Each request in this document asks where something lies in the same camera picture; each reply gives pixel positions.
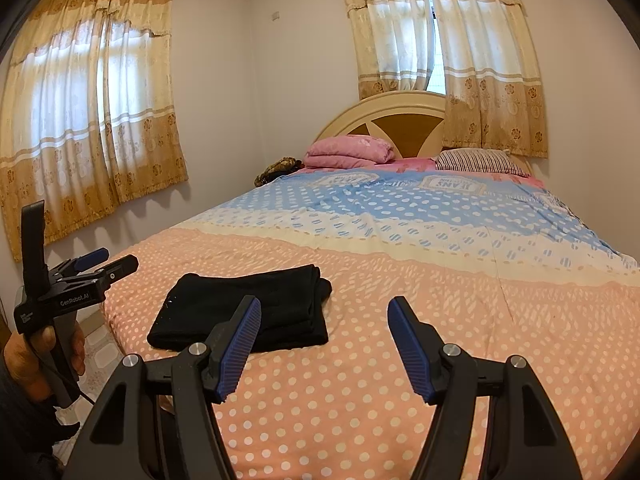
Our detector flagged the beige floral window curtain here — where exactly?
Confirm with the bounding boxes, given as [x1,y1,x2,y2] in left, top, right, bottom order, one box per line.
[0,0,190,262]
[339,0,549,159]

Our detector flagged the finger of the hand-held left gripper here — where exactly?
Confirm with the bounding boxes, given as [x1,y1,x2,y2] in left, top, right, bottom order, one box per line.
[50,248,110,281]
[95,254,140,290]

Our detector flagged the black pants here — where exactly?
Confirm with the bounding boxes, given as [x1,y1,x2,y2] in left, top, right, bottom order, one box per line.
[146,264,334,353]

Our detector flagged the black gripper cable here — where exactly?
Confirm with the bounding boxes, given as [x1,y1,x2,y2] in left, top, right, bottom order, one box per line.
[30,332,97,406]

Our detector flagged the striped pillow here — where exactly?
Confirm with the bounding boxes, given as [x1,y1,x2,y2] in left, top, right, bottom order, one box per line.
[435,147,532,179]

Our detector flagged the folded pink blanket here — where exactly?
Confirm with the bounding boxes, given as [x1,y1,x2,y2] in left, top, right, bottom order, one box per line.
[303,135,396,171]

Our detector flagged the person's left hand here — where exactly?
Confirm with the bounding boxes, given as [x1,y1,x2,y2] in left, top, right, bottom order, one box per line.
[4,317,87,402]

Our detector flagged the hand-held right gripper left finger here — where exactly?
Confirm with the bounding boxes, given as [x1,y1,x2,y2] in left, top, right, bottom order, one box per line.
[62,295,262,480]

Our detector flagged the brown patterned cloth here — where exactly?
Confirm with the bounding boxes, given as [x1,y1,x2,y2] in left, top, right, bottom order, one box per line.
[254,157,305,189]

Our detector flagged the cream wooden arched headboard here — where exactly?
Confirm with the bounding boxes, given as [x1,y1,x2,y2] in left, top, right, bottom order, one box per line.
[312,91,534,177]

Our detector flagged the person's left forearm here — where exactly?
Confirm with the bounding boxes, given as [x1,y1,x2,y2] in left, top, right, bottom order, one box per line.
[0,360,76,480]

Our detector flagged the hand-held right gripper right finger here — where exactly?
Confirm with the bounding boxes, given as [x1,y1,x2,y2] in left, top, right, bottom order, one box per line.
[387,296,583,480]

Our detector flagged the pink printed cloth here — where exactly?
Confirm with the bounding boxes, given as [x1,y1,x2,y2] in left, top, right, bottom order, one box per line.
[295,156,546,189]

